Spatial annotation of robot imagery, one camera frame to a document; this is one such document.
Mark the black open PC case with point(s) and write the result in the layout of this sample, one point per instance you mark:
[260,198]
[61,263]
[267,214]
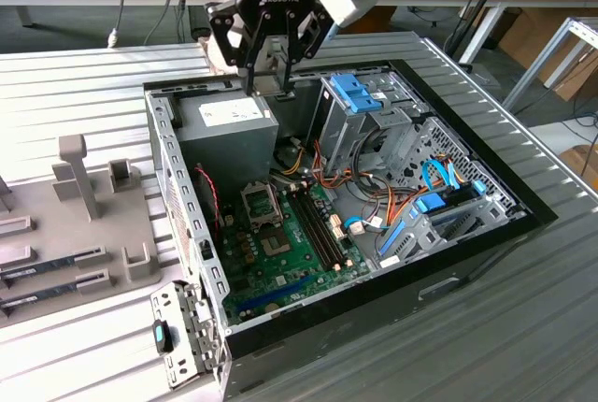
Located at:
[327,327]

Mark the large brown cardboard box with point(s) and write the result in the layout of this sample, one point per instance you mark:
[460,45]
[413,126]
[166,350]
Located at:
[523,37]

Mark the black latch with blue tab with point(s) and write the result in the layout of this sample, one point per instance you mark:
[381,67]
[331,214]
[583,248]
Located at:
[161,334]

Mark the aluminium profile frame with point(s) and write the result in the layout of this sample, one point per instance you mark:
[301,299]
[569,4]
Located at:
[538,63]

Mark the grey plastic parts rack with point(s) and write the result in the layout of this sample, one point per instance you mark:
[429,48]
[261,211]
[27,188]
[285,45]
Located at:
[56,243]

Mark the CPU socket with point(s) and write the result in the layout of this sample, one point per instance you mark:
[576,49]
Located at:
[275,243]

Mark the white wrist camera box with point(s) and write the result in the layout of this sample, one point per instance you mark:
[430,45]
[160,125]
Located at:
[345,7]

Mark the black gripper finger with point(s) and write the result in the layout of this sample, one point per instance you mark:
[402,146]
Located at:
[306,37]
[233,33]

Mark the green motherboard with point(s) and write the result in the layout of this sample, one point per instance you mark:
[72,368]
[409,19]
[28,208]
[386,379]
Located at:
[261,276]

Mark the grey hinged slot bracket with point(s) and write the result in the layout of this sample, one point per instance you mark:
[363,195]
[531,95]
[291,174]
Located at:
[163,301]

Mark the dark RAM stick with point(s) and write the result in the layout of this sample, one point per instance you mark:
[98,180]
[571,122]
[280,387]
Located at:
[46,265]
[46,292]

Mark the black case fan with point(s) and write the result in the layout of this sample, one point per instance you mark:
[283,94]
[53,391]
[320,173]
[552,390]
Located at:
[205,205]

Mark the black RAM slot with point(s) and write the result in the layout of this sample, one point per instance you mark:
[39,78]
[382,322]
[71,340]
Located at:
[325,229]
[315,234]

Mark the hard disk in blue carrier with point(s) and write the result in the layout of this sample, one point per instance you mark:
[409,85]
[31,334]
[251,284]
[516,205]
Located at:
[430,203]

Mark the blue plastic drive latch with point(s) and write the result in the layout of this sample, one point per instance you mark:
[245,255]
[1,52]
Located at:
[355,93]

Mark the grey power supply unit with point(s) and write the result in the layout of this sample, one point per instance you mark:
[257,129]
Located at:
[224,149]

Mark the grey metal disk bay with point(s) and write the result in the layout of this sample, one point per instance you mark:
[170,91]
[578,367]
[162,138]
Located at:
[420,238]

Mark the blue expansion slot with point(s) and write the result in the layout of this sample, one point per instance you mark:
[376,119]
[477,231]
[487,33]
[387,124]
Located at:
[275,293]

